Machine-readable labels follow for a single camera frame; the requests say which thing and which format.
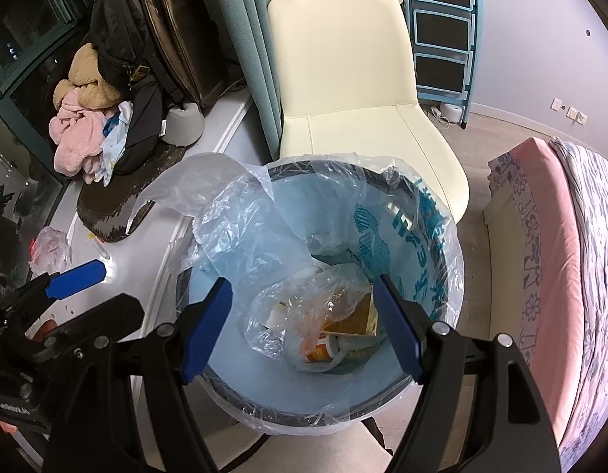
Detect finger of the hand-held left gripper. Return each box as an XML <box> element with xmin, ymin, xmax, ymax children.
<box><xmin>38</xmin><ymin>294</ymin><xmax>144</xmax><ymax>350</ymax></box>
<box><xmin>0</xmin><ymin>259</ymin><xmax>108</xmax><ymax>341</ymax></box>

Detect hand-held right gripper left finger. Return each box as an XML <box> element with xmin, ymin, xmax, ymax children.
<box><xmin>42</xmin><ymin>277</ymin><xmax>234</xmax><ymax>473</ymax></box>

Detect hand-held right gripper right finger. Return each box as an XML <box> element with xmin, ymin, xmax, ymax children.
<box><xmin>372</xmin><ymin>273</ymin><xmax>563</xmax><ymax>473</ymax></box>

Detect yellow cardboard piece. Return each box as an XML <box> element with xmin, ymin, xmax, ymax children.
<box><xmin>321</xmin><ymin>283</ymin><xmax>384</xmax><ymax>338</ymax></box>

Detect white orange pill bottle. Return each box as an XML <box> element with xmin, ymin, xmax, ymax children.
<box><xmin>304</xmin><ymin>335</ymin><xmax>349</xmax><ymax>370</ymax></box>

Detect large clear plastic bag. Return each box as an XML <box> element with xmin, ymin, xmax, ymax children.
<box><xmin>245</xmin><ymin>263</ymin><xmax>379</xmax><ymax>370</ymax></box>

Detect light blue trash bin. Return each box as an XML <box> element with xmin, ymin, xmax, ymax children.
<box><xmin>183</xmin><ymin>158</ymin><xmax>465</xmax><ymax>434</ymax></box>

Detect clear printed bin liner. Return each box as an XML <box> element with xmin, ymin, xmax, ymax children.
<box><xmin>129</xmin><ymin>153</ymin><xmax>465</xmax><ymax>437</ymax></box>

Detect white pen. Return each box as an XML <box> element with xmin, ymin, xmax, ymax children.
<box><xmin>90</xmin><ymin>234</ymin><xmax>112</xmax><ymax>262</ymax></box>

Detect clear bag with red scrap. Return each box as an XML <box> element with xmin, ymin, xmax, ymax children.
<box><xmin>29</xmin><ymin>227</ymin><xmax>73</xmax><ymax>277</ymax></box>

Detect pink clothes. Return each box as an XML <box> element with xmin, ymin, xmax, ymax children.
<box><xmin>48</xmin><ymin>86</ymin><xmax>118</xmax><ymax>185</ymax></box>

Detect crumpled white cloth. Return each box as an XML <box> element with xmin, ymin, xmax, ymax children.
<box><xmin>99</xmin><ymin>101</ymin><xmax>134</xmax><ymax>185</ymax></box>

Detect pink bed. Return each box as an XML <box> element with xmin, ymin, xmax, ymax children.
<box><xmin>484</xmin><ymin>135</ymin><xmax>608</xmax><ymax>454</ymax></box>

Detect beige plush cloth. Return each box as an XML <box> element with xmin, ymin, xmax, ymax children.
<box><xmin>54</xmin><ymin>43</ymin><xmax>120</xmax><ymax>109</ymax></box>

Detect floral blanket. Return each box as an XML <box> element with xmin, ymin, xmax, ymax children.
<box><xmin>550</xmin><ymin>138</ymin><xmax>608</xmax><ymax>464</ymax></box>

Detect small white device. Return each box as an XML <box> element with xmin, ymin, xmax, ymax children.
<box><xmin>429</xmin><ymin>103</ymin><xmax>463</xmax><ymax>126</ymax></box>

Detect black backpack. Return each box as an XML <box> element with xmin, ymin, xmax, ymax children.
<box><xmin>90</xmin><ymin>0</ymin><xmax>187</xmax><ymax>178</ymax></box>

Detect cream chair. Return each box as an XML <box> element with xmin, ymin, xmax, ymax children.
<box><xmin>267</xmin><ymin>0</ymin><xmax>470</xmax><ymax>225</ymax></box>

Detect teal framed window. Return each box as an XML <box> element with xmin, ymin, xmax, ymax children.
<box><xmin>0</xmin><ymin>0</ymin><xmax>95</xmax><ymax>257</ymax></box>

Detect teal curtain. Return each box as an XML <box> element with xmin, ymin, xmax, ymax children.
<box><xmin>200</xmin><ymin>0</ymin><xmax>305</xmax><ymax>143</ymax></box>

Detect blue ladder shelf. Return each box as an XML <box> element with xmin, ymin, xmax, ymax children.
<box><xmin>400</xmin><ymin>0</ymin><xmax>479</xmax><ymax>129</ymax></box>

